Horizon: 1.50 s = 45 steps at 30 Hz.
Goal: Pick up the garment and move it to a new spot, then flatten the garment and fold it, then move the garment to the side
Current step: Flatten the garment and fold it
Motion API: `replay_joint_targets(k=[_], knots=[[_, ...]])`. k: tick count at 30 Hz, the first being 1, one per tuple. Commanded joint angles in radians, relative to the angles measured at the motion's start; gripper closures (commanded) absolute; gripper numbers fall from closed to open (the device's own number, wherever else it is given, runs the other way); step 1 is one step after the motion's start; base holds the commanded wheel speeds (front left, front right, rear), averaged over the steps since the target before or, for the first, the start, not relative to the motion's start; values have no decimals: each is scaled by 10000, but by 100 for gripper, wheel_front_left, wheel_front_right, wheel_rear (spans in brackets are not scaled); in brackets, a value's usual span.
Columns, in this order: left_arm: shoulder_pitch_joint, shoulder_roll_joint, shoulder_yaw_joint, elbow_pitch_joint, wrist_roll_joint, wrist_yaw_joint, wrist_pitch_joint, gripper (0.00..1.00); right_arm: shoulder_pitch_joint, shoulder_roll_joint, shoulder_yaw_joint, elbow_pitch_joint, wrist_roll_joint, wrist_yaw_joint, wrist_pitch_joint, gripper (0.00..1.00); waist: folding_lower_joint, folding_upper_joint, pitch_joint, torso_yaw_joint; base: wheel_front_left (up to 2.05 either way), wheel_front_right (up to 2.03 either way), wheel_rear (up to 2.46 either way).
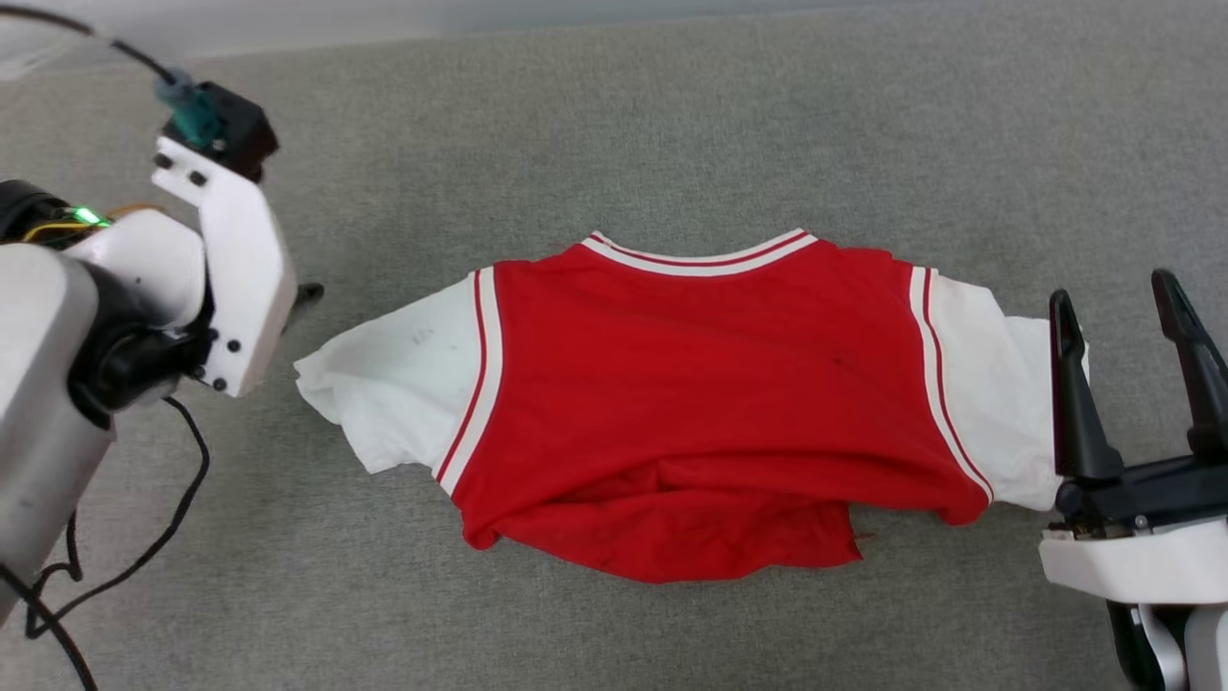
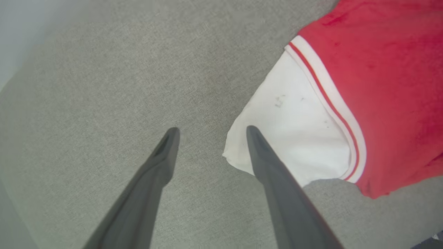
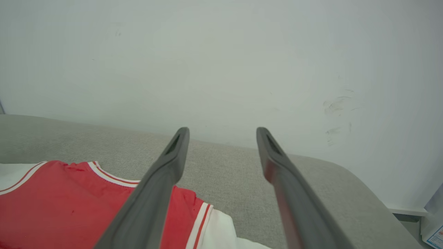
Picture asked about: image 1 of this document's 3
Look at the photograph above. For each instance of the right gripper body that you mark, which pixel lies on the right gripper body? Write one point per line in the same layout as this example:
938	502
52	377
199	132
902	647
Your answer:
1151	489

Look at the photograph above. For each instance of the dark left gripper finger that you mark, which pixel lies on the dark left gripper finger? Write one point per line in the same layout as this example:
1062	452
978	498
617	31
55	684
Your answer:
305	299

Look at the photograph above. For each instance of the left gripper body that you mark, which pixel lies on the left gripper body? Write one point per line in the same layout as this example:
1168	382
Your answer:
144	288

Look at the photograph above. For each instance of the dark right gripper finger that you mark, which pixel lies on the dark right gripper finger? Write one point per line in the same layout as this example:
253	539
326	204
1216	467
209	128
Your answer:
1199	365
1079	403

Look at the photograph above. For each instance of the red and white shirt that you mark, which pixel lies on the red and white shirt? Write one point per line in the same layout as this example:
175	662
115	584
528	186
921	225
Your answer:
691	384

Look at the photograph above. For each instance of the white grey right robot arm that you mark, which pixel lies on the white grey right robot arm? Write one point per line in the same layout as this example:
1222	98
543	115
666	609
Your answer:
1180	648

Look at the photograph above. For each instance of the grey fabric sofa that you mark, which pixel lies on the grey fabric sofa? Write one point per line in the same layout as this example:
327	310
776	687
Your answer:
672	125

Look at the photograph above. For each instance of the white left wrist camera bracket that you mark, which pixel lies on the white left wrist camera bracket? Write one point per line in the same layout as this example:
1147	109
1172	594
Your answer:
245	278

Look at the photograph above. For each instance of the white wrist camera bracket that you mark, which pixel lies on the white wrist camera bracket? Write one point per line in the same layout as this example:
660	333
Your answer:
1142	566
245	278

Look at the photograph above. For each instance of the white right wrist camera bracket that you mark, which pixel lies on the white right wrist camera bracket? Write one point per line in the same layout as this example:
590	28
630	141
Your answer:
1142	566

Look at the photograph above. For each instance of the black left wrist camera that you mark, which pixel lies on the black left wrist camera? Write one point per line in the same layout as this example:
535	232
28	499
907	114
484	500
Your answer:
240	130

